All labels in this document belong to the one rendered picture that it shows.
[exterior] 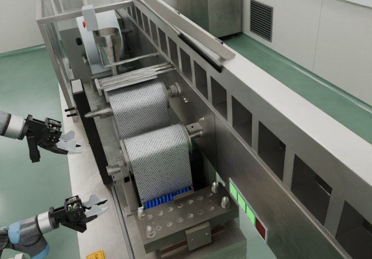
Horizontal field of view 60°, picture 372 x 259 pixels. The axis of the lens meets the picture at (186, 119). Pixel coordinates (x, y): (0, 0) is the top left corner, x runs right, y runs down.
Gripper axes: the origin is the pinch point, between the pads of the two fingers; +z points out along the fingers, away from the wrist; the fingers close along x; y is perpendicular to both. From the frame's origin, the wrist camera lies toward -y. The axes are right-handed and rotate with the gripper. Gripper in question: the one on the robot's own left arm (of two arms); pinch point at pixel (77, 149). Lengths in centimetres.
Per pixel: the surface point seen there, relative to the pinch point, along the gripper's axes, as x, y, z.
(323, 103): 141, 57, 280
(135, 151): -2.6, 7.6, 19.7
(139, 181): -4.5, -4.1, 27.5
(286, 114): -52, 55, 20
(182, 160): -4.5, 10.8, 40.3
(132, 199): 3.5, -19.6, 34.8
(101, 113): 23.7, 6.4, 10.6
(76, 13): 98, 27, -3
